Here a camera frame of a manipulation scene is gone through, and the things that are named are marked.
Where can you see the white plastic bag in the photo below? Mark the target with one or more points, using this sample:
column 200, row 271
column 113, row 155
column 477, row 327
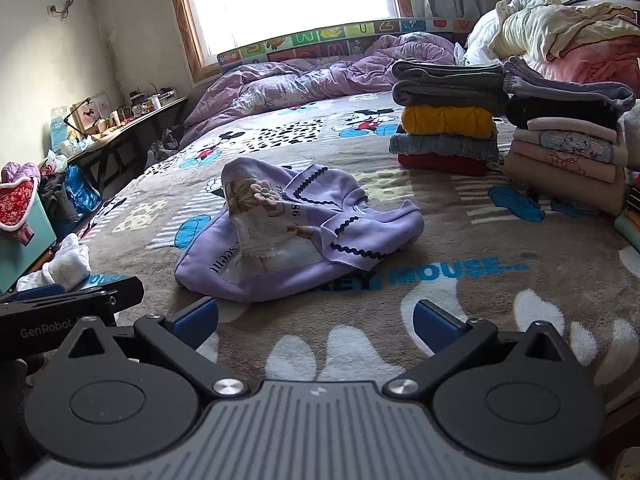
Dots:
column 54, row 161

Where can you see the light blue printed folded garment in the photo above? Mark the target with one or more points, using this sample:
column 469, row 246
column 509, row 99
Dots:
column 575, row 145

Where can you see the purple padded cloth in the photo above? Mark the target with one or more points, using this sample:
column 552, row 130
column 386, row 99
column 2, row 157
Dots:
column 20, row 171

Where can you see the black folded garment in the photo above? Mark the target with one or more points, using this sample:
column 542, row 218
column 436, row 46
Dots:
column 555, row 112

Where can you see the row of small desk items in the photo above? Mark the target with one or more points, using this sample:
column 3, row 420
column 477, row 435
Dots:
column 130, row 110

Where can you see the teal storage box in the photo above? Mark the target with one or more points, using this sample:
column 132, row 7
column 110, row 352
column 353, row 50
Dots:
column 25, row 260

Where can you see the pink crumpled blanket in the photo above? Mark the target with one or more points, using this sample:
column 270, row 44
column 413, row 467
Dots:
column 595, row 65

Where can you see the white fluffy cloth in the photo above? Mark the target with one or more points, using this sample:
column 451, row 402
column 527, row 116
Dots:
column 631, row 130

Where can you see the blue plastic bag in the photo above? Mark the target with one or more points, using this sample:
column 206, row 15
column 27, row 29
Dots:
column 80, row 190

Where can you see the blue tissue pack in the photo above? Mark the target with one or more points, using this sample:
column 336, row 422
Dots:
column 59, row 127

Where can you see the pale green folded cloth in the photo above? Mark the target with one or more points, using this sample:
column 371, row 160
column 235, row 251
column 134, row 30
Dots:
column 630, row 227

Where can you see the white crumpled cloth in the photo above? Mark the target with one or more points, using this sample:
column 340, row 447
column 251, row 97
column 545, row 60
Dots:
column 480, row 35

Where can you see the purple-grey folded pants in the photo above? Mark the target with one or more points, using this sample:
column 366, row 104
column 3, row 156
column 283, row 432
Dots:
column 565, row 87

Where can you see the colourful alphabet headboard mat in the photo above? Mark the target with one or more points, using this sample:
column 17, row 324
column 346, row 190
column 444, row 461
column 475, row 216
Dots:
column 320, row 35

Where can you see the grey cloth bundle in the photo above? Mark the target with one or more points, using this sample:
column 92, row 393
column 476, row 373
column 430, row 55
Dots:
column 165, row 147

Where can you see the cream crumpled blanket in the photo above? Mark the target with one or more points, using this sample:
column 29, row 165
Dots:
column 540, row 25

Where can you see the yellow folded sweater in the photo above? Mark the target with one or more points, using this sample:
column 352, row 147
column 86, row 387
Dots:
column 445, row 121

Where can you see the red folded garment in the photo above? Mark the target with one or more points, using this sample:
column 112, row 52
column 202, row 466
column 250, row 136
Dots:
column 440, row 164

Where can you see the purple sweatshirt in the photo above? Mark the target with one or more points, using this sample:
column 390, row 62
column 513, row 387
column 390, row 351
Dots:
column 300, row 270

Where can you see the wooden framed window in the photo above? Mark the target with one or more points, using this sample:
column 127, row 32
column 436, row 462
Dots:
column 285, row 0

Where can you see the dark desk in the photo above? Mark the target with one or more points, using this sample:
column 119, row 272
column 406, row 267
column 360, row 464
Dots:
column 125, row 132

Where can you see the tan folded garment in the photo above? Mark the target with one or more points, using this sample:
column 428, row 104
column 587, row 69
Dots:
column 560, row 187

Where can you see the purple floral quilt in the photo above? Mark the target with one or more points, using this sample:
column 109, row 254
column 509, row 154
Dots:
column 280, row 85

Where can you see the cartoon printed blanket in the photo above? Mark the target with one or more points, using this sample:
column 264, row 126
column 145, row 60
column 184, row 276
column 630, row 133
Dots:
column 450, row 240

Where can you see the dark clothing pile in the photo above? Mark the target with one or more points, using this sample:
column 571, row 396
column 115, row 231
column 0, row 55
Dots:
column 57, row 200

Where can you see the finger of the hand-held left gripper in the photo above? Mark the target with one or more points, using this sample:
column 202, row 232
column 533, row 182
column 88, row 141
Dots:
column 42, row 292
column 127, row 291

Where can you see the white crumpled garment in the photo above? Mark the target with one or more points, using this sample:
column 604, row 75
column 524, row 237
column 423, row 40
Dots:
column 62, row 260

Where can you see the cream folded garment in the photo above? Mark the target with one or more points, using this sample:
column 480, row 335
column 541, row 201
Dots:
column 575, row 127

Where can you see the grey folded garment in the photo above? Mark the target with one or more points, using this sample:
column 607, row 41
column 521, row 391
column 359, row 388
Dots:
column 445, row 92
column 445, row 69

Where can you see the pink folded garment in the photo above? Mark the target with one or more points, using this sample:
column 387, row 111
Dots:
column 560, row 162

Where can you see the red patterned cloth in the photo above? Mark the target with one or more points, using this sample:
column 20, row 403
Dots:
column 15, row 205

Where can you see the white wall socket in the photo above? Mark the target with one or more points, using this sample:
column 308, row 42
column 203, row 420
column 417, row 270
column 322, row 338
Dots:
column 51, row 9

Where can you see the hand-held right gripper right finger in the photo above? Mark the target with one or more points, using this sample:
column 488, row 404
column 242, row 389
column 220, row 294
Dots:
column 435, row 327

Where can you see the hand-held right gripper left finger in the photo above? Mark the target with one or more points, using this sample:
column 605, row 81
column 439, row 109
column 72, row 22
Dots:
column 197, row 322

